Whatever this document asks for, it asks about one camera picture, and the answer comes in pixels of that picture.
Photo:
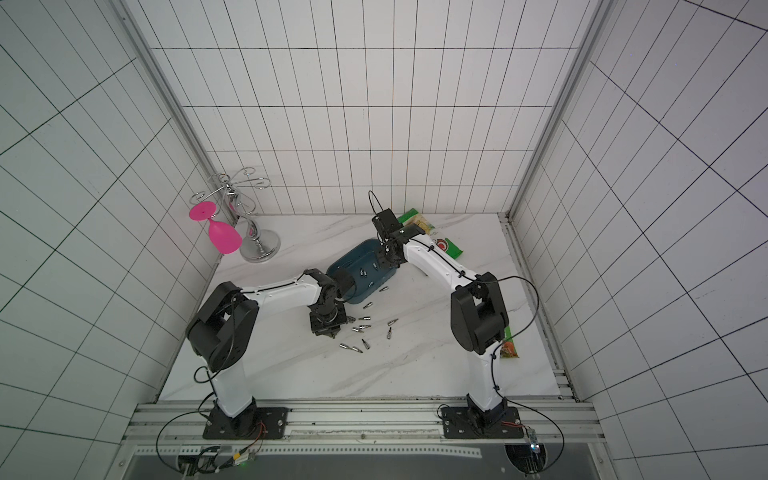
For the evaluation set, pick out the green red snack packet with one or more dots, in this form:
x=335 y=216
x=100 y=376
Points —
x=508 y=348

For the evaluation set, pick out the green Chuba chips bag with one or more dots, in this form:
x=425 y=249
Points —
x=413 y=216

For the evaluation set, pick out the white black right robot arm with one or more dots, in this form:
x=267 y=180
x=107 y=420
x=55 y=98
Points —
x=478 y=321

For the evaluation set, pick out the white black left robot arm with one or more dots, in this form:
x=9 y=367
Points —
x=223 y=328

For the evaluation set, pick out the pink plastic goblet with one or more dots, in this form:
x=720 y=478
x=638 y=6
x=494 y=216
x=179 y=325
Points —
x=223 y=236

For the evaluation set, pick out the chrome cup holder stand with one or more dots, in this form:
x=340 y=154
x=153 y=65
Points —
x=258 y=245

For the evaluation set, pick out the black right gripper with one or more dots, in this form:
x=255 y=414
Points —
x=389 y=258

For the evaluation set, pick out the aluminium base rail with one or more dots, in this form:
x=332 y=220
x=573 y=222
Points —
x=357 y=427

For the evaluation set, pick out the dark teal storage box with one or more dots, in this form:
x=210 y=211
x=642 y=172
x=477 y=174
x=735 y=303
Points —
x=363 y=256

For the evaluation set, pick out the silver bit bottom long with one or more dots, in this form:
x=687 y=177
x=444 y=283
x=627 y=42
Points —
x=351 y=348

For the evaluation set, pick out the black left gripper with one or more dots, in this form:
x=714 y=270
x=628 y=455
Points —
x=326 y=330

